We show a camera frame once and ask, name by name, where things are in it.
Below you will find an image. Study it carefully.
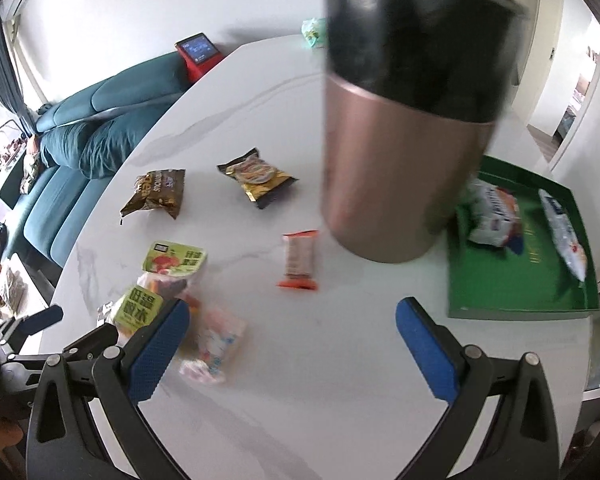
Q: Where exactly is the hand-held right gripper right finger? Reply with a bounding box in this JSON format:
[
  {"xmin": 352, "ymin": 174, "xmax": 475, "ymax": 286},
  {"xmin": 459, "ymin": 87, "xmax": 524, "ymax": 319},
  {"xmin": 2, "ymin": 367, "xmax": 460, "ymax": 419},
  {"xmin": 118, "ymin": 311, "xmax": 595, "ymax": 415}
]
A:
[{"xmin": 396, "ymin": 296, "xmax": 563, "ymax": 480}]

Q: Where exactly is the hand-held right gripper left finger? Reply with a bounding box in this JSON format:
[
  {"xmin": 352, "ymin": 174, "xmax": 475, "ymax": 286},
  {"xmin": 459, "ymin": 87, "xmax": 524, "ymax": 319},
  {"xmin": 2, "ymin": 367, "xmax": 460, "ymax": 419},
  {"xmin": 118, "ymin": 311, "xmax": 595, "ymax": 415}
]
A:
[{"xmin": 25, "ymin": 299, "xmax": 191, "ymax": 480}]

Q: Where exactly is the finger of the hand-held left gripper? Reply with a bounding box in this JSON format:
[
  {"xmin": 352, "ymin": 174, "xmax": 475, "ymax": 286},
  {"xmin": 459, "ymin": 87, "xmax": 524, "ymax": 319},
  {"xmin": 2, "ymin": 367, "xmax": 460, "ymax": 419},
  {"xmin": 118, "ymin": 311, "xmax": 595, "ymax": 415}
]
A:
[
  {"xmin": 0, "ymin": 304, "xmax": 64, "ymax": 348},
  {"xmin": 62, "ymin": 326, "xmax": 121, "ymax": 366}
]

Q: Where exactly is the green label clear snack packet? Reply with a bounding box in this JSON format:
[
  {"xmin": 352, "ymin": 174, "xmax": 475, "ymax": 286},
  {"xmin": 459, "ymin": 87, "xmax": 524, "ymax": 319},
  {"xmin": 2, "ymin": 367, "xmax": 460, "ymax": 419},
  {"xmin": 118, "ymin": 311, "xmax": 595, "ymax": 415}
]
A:
[
  {"xmin": 137, "ymin": 240, "xmax": 208, "ymax": 306},
  {"xmin": 97, "ymin": 285, "xmax": 163, "ymax": 341}
]

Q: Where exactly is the green tray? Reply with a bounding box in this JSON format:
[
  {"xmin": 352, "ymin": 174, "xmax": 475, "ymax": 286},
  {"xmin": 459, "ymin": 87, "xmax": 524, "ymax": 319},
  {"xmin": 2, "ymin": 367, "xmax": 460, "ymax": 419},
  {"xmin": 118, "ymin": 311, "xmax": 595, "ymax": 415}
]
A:
[{"xmin": 446, "ymin": 155, "xmax": 600, "ymax": 319}]

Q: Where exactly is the brown snack packet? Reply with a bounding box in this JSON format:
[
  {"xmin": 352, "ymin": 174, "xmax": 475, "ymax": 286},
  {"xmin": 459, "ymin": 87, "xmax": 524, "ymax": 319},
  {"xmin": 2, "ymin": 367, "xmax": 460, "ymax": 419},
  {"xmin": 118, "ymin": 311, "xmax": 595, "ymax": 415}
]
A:
[{"xmin": 119, "ymin": 167, "xmax": 187, "ymax": 226}]

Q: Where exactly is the orange snack bar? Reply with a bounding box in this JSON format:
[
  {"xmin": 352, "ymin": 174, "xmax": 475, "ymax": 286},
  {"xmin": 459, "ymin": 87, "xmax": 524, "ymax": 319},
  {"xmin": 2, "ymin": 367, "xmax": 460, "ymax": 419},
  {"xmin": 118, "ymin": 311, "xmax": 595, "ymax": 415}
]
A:
[{"xmin": 277, "ymin": 230, "xmax": 321, "ymax": 292}]

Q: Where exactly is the black gold cookie packet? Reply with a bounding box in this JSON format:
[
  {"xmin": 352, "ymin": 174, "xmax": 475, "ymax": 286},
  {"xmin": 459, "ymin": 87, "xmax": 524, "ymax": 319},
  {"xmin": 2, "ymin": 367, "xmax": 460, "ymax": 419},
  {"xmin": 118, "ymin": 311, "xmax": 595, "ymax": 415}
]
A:
[{"xmin": 216, "ymin": 147, "xmax": 299, "ymax": 210}]

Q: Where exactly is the white coffee table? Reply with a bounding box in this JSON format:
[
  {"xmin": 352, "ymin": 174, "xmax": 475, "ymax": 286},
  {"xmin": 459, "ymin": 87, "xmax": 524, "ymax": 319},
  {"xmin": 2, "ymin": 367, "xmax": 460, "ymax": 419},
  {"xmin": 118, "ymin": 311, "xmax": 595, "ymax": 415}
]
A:
[{"xmin": 0, "ymin": 252, "xmax": 56, "ymax": 331}]

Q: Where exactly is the pink white snack packet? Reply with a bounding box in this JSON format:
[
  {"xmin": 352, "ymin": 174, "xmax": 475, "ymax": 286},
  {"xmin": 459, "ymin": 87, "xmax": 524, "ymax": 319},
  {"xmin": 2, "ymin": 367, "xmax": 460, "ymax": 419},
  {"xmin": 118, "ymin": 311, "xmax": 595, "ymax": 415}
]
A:
[{"xmin": 179, "ymin": 305, "xmax": 247, "ymax": 386}]

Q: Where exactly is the white red blue snack packet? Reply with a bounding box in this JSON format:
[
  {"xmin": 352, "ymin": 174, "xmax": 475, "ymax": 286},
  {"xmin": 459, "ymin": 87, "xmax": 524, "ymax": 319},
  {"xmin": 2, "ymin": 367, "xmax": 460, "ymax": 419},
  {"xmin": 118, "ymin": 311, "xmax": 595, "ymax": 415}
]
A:
[{"xmin": 462, "ymin": 180, "xmax": 526, "ymax": 253}]

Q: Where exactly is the patterned cushion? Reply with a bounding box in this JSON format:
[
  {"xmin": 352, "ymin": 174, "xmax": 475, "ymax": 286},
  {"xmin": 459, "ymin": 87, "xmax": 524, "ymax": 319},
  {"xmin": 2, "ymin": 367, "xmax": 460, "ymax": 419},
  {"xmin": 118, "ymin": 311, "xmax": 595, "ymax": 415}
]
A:
[{"xmin": 19, "ymin": 135, "xmax": 43, "ymax": 196}]

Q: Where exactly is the long white snack packet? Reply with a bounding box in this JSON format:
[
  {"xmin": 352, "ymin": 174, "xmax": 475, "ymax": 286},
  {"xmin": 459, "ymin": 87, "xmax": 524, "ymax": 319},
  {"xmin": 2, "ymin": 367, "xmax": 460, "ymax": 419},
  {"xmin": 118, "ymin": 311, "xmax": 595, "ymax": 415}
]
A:
[{"xmin": 537, "ymin": 188, "xmax": 588, "ymax": 281}]

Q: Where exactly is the rose gold black kettle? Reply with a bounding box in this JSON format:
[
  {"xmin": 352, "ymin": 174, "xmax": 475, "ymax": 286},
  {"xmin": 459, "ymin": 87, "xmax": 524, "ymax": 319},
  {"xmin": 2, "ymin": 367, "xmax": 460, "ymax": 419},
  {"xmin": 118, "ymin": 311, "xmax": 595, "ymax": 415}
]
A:
[{"xmin": 320, "ymin": 0, "xmax": 531, "ymax": 264}]

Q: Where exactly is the teal sofa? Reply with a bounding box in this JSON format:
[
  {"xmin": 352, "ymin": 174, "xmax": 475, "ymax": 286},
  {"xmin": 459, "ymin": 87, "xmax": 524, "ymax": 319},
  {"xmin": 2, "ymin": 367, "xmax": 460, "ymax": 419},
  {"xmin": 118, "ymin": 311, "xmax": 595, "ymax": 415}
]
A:
[{"xmin": 2, "ymin": 50, "xmax": 193, "ymax": 271}]

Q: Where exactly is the dark blue curtain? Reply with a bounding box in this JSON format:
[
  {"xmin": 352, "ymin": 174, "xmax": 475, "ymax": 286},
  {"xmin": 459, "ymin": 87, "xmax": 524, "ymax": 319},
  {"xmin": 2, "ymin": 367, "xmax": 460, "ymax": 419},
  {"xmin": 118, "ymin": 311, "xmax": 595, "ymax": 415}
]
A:
[{"xmin": 0, "ymin": 10, "xmax": 36, "ymax": 136}]

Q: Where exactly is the red device with screen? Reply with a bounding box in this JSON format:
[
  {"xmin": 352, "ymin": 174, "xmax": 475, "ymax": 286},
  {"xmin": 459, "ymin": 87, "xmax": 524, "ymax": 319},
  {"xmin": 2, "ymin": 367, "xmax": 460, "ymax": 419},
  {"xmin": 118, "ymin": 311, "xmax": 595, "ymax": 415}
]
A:
[{"xmin": 174, "ymin": 33, "xmax": 226, "ymax": 82}]

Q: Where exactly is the green tissue pack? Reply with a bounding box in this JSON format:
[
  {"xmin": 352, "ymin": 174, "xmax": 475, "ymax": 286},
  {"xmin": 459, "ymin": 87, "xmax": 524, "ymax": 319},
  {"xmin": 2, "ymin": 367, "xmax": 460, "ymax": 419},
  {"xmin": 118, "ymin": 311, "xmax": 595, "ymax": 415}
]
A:
[{"xmin": 300, "ymin": 17, "xmax": 328, "ymax": 50}]

